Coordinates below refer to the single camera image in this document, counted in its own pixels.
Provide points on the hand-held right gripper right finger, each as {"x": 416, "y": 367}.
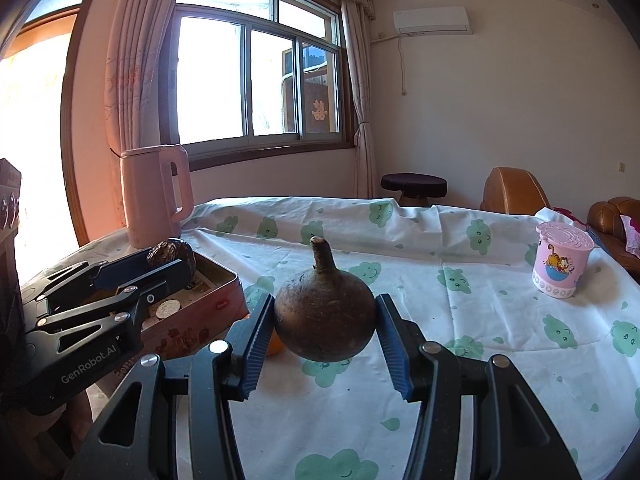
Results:
{"x": 395, "y": 350}

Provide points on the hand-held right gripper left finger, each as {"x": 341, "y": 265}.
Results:
{"x": 255, "y": 347}

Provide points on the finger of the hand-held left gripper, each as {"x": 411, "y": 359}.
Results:
{"x": 165, "y": 280}
{"x": 120, "y": 274}

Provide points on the rectangular metal tin box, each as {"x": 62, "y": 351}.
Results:
{"x": 200, "y": 320}

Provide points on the dark round radish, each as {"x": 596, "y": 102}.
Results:
{"x": 325, "y": 310}

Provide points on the person's left forearm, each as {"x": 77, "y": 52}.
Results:
{"x": 75, "y": 430}

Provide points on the small bright orange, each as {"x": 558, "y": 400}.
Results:
{"x": 274, "y": 345}

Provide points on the round rice cracker stack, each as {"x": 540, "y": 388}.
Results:
{"x": 168, "y": 309}

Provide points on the pink electric kettle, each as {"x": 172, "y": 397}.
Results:
{"x": 150, "y": 195}

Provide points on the dark round stool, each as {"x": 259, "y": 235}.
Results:
{"x": 414, "y": 184}

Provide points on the pink cartoon cup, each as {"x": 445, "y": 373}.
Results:
{"x": 560, "y": 260}

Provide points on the brown leather armchair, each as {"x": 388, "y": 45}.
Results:
{"x": 512, "y": 190}

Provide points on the sliding glass window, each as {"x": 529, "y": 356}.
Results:
{"x": 215, "y": 75}

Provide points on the pink patterned curtain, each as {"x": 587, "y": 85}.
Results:
{"x": 135, "y": 60}

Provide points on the pale tied curtain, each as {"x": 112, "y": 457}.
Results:
{"x": 362, "y": 110}

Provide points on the brown leather sofa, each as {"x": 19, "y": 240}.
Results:
{"x": 607, "y": 220}

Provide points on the pink floral pillow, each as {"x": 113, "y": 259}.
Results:
{"x": 631, "y": 235}

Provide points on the white air conditioner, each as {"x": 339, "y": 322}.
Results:
{"x": 432, "y": 21}

